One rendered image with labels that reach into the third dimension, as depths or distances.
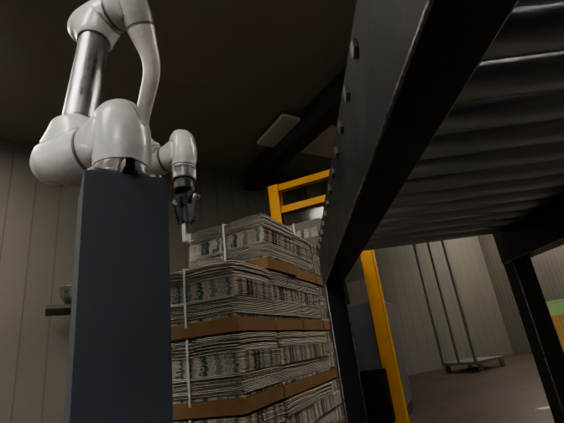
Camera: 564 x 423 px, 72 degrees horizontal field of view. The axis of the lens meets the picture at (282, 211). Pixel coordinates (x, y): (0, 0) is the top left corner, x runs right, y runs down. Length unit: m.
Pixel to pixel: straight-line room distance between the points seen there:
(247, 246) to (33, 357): 3.07
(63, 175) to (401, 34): 1.13
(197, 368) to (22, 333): 3.16
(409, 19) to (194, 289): 1.17
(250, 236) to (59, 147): 0.74
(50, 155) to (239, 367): 0.82
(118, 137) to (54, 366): 3.39
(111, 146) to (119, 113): 0.10
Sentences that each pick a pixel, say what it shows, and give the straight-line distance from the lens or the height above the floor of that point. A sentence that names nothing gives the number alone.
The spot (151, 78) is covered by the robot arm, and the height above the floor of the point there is 1.52.
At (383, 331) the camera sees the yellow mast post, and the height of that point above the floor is 0.57.
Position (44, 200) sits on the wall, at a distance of 4.66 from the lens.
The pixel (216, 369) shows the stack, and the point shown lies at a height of 0.50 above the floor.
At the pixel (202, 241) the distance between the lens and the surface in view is 1.70.
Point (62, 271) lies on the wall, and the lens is 4.44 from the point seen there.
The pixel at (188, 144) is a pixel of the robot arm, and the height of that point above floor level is 1.29.
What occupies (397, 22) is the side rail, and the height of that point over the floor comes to 0.71.
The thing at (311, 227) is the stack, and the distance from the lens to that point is 2.44.
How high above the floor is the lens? 0.53
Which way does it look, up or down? 20 degrees up
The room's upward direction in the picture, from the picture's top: 7 degrees counter-clockwise
